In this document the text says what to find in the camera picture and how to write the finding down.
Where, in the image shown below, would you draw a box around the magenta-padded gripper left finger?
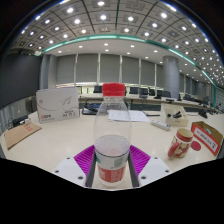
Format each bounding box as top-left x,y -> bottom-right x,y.
52,144 -> 98,189

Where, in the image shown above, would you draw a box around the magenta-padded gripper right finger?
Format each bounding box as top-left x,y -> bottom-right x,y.
127,144 -> 173,189

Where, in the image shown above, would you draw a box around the red and white mug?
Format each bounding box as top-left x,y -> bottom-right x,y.
167,127 -> 195,159

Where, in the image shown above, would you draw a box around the white power strip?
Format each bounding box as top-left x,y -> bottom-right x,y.
150,118 -> 172,132

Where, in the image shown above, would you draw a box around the flat round red coaster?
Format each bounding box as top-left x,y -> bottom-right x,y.
190,140 -> 203,152

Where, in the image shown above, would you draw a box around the clear red-capped drink bottle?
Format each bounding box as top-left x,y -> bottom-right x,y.
92,82 -> 133,189

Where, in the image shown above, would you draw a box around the open cardboard box with pens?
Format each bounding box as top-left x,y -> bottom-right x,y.
160,103 -> 190,128

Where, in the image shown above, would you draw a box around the white paper sheets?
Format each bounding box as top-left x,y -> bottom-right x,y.
106,109 -> 151,123

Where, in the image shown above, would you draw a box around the brown paper envelope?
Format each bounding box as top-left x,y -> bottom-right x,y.
3,121 -> 43,151

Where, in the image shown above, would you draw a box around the cardboard box with red-white label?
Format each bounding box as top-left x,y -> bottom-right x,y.
190,120 -> 224,157

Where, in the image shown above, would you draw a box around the white printed carton box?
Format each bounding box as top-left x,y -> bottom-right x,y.
35,86 -> 81,125

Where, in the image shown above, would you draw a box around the long conference desk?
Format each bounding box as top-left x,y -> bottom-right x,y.
77,94 -> 216,112

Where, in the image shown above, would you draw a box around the black electronic device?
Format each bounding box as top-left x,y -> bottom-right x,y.
11,114 -> 30,128

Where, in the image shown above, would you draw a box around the group of black office chairs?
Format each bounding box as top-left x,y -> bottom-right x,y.
92,84 -> 196,102

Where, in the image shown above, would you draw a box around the group of ceiling lights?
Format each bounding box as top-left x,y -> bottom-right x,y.
19,0 -> 224,78

